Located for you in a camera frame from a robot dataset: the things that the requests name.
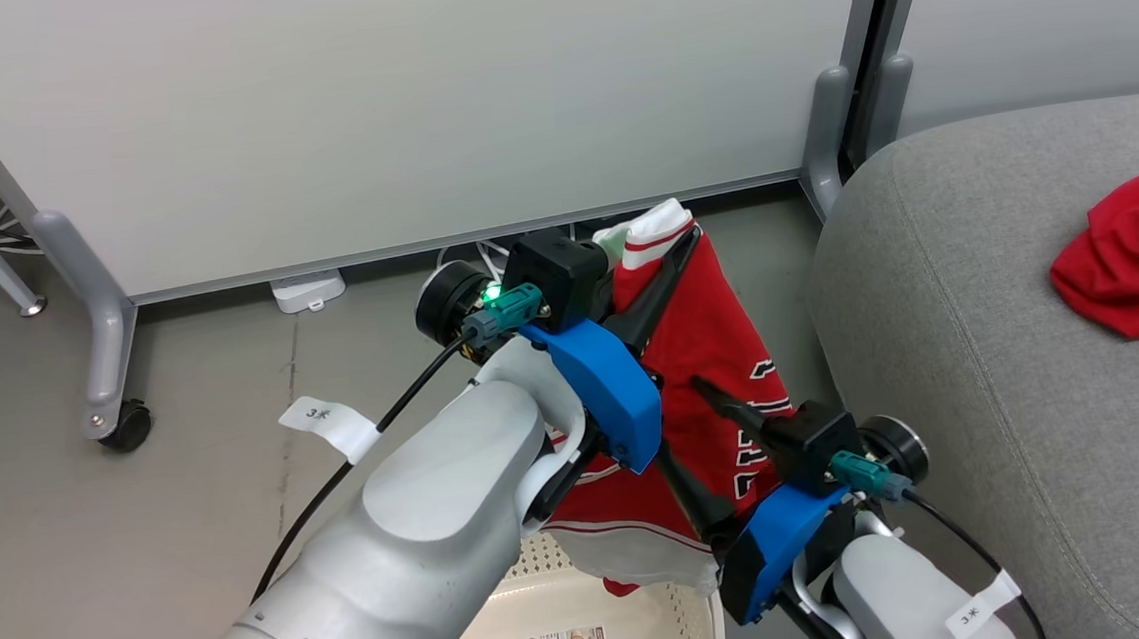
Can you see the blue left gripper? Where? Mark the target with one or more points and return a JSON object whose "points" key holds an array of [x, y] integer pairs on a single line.
{"points": [[609, 387]]}

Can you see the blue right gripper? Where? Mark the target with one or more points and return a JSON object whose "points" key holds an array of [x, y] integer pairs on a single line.
{"points": [[771, 546]]}

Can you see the red white basketball jersey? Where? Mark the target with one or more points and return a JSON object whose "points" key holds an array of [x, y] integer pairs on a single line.
{"points": [[706, 335]]}

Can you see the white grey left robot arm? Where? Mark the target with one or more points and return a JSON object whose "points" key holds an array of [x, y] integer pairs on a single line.
{"points": [[414, 531]]}

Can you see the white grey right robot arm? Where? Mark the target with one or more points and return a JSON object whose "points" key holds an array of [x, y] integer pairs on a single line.
{"points": [[900, 597]]}

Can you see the grey fabric sofa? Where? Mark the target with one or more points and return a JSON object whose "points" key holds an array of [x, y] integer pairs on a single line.
{"points": [[981, 331]]}

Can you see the cream perforated laundry basket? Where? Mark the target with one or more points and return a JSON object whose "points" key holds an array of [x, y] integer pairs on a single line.
{"points": [[511, 629]]}

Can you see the white power adapter box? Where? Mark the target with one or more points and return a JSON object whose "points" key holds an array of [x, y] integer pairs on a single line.
{"points": [[309, 292]]}

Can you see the white partition panel dark edge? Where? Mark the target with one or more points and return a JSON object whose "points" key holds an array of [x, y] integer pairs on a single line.
{"points": [[1039, 6]]}

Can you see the black caster wheel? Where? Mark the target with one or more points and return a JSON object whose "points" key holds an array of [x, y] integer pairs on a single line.
{"points": [[128, 428]]}

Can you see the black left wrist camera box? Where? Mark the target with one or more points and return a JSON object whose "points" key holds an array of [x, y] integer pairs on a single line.
{"points": [[561, 270]]}

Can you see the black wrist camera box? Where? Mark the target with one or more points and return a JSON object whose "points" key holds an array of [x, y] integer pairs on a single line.
{"points": [[819, 442], [561, 270]]}

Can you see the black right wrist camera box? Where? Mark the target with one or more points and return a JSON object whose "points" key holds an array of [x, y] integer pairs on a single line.
{"points": [[819, 442]]}

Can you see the teal right camera connector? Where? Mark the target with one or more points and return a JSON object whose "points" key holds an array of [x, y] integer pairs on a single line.
{"points": [[866, 474]]}

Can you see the teal camera connector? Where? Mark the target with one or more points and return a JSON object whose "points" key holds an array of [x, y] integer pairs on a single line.
{"points": [[866, 474], [504, 314]]}

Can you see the teal left camera connector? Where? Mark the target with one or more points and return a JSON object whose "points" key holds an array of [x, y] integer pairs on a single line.
{"points": [[504, 314]]}

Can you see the white partition panel grey frame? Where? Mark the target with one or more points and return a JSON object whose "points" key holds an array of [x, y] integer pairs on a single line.
{"points": [[415, 110]]}

